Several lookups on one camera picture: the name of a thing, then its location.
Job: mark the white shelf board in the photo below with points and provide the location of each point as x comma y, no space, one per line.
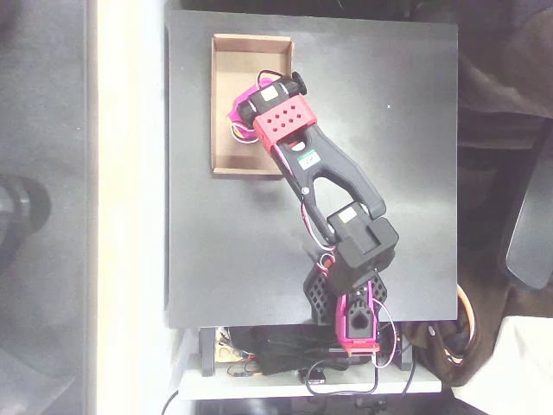
259,384

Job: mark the dark brown bag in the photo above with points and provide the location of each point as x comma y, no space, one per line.
488,302

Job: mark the brown jacket cloth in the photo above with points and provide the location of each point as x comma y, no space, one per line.
505,86

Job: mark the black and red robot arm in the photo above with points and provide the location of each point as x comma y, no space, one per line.
341,181

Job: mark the black plug connector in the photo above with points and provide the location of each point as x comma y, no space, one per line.
315,375

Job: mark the magenta gripper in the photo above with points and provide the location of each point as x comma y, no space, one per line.
240,123

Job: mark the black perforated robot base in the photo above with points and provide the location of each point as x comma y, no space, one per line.
317,296

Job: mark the shallow cardboard box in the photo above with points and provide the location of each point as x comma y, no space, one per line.
229,65

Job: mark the black table clamp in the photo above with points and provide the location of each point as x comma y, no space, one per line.
207,352
404,350

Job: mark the white cloth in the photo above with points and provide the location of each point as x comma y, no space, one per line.
514,372

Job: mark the tan controller circuit board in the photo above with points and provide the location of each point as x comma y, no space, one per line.
229,348

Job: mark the black power adapter bundle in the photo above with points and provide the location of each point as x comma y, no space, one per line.
289,350

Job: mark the grey office chair armrest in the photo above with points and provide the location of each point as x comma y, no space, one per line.
529,216

